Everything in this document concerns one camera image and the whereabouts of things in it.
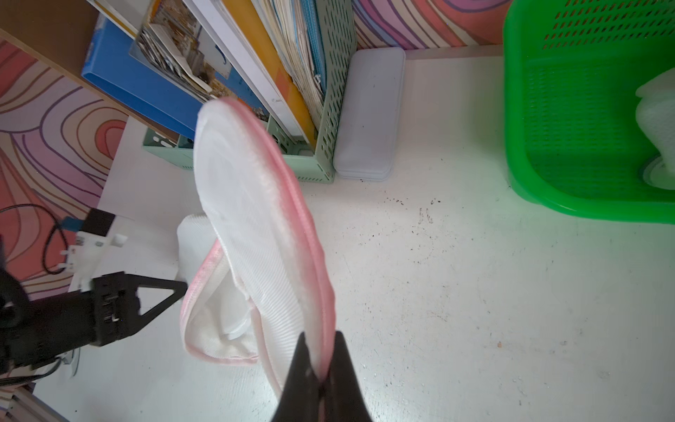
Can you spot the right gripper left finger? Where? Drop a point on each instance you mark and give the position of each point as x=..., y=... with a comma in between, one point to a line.
x=300, y=396

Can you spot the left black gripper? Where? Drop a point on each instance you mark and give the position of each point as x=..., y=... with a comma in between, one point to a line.
x=34, y=333

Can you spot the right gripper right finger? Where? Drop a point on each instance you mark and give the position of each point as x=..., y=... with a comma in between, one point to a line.
x=342, y=398

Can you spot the mint green file organizer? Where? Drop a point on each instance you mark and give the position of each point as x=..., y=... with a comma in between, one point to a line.
x=315, y=41

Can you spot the blue folder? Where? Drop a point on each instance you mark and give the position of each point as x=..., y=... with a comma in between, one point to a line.
x=111, y=66

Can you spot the magazines in organizer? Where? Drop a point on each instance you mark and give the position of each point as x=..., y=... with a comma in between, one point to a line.
x=165, y=36

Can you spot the brown cardboard folder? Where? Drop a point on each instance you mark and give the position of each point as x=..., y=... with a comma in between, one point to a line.
x=59, y=34

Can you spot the grey flat case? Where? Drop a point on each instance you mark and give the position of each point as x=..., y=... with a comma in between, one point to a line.
x=367, y=137

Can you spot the green plastic basket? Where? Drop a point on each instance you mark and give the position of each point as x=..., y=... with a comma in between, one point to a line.
x=571, y=73

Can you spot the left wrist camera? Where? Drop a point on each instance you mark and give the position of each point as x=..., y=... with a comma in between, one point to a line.
x=94, y=236

